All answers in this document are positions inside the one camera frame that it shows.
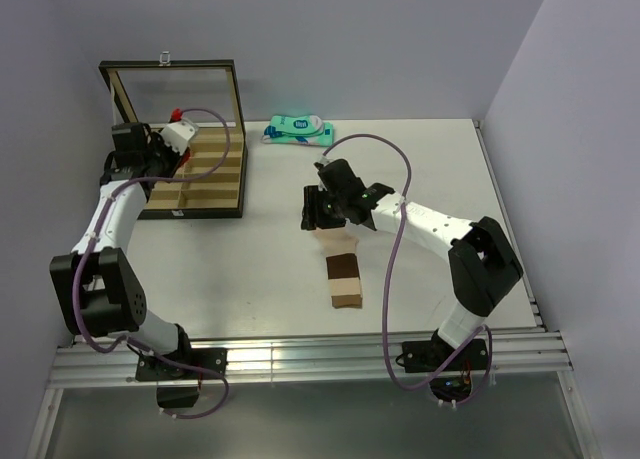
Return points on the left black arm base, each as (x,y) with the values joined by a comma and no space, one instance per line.
(178,388)

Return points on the teal patterned folded socks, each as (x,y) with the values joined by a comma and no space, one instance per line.
(308,130)

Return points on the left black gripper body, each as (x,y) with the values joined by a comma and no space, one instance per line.
(162,157)

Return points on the beige brown striped sock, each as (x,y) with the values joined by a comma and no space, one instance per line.
(340,251)

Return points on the black compartment organizer box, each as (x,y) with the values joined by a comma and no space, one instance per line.
(211,185)

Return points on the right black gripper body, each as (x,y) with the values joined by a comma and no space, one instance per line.
(329,209)

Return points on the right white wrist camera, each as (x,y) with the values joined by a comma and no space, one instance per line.
(322,163)

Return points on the aluminium front rail frame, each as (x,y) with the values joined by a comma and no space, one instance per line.
(306,380)

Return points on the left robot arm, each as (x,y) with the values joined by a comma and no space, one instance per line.
(97,290)

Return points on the red sock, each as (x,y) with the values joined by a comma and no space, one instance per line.
(185,158)

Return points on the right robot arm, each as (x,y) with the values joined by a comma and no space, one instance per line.
(483,265)

